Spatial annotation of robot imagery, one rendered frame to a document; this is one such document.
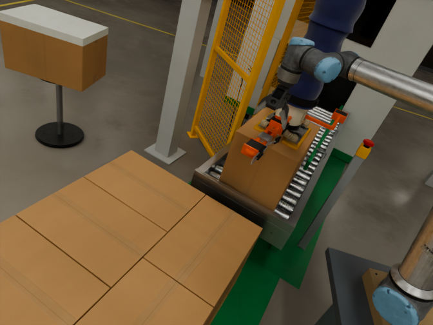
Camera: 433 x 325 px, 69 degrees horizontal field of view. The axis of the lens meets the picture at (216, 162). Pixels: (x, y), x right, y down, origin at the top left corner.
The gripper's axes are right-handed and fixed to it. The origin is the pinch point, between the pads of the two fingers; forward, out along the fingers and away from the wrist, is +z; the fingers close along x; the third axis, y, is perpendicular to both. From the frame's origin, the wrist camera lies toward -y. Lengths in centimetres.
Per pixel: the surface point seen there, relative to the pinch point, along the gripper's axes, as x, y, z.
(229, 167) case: 17, 29, 52
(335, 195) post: -49, 77, 63
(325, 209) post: -49, 77, 78
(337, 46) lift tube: -8, 54, -30
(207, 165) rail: 33, 34, 63
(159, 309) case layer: 0, -61, 67
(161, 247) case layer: 18, -36, 68
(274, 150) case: -3.3, 29.8, 27.2
